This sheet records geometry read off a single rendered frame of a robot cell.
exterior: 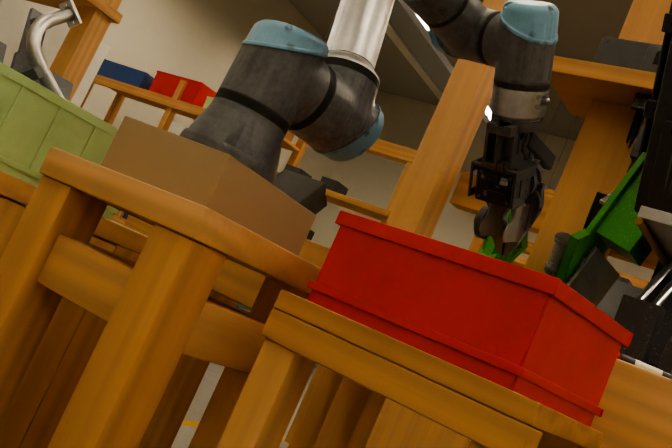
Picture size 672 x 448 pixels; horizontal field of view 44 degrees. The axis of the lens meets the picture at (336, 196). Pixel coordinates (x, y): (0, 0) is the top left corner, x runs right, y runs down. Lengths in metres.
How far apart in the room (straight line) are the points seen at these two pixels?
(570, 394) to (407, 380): 0.18
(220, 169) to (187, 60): 9.65
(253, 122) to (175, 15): 9.27
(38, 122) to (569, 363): 1.06
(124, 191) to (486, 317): 0.47
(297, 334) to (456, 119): 1.24
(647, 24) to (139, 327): 1.47
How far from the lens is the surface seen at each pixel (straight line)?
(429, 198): 2.06
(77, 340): 1.63
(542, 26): 1.11
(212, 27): 10.88
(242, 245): 1.02
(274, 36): 1.18
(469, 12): 1.14
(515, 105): 1.12
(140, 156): 1.12
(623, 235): 1.49
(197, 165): 1.05
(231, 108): 1.15
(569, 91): 2.02
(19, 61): 1.92
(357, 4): 1.35
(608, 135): 1.97
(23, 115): 1.59
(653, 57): 1.94
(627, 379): 1.18
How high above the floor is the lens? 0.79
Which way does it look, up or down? 8 degrees up
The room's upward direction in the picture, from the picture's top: 24 degrees clockwise
